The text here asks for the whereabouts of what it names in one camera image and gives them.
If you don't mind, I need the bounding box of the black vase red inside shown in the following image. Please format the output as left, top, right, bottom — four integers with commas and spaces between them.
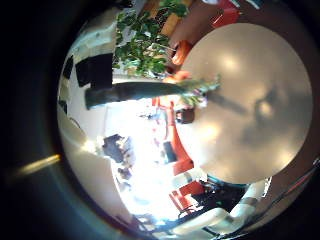
175, 107, 196, 125

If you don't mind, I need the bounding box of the orange plastic chair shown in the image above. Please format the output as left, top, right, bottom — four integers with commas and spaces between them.
171, 39, 193, 66

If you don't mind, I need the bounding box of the green leafy potted plant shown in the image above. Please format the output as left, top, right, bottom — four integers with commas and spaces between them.
113, 0, 189, 79

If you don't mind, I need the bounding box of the teal table base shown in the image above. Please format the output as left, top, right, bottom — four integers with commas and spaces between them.
206, 174, 249, 189

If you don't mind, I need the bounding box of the red box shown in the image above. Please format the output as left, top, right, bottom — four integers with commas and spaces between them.
211, 0, 242, 28

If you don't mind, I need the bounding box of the black camera rig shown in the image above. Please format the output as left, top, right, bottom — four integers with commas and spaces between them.
102, 133, 134, 164

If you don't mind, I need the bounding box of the large black wall panel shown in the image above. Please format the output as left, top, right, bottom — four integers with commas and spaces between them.
74, 53, 114, 89

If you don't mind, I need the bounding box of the small black wall panel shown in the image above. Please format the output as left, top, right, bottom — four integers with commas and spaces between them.
62, 54, 75, 80

